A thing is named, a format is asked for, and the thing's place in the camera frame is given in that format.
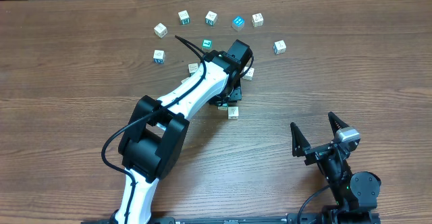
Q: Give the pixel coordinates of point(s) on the wooden block yellow side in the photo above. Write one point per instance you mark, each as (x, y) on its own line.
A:
(249, 71)

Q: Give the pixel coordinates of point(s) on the blue top wooden block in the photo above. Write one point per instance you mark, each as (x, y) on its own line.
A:
(238, 23)

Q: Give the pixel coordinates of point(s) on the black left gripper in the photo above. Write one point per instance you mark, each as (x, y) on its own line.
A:
(234, 94)

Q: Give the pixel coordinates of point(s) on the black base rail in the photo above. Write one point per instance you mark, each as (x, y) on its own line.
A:
(233, 220)

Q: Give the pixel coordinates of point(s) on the wooden block green letter side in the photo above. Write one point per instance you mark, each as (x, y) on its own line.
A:
(184, 17)

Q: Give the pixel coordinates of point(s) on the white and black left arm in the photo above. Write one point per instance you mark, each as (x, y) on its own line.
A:
(152, 140)

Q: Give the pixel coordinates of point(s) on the wooden block blue side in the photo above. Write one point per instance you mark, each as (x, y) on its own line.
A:
(159, 56)
(279, 47)

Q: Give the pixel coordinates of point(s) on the wooden block black drawing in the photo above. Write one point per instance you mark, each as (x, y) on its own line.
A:
(257, 20)

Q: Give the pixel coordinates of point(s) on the plain wooden block far left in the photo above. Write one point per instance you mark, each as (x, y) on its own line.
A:
(160, 30)

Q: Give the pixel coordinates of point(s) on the wooden block blue side right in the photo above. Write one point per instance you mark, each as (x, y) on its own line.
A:
(279, 47)

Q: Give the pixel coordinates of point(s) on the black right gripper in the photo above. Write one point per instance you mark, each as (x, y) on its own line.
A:
(321, 150)

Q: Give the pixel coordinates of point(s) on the wooden block teal side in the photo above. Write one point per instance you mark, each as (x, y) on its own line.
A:
(211, 18)

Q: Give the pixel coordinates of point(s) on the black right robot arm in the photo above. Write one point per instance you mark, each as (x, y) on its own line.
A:
(355, 194)

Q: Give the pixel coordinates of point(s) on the green top block letter L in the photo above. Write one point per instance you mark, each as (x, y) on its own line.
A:
(207, 45)

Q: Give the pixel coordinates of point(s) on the wooden block blue side left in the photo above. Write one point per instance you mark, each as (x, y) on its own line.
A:
(159, 56)

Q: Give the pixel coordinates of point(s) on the green top block number 4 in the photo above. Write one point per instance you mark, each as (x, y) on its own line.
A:
(223, 107)

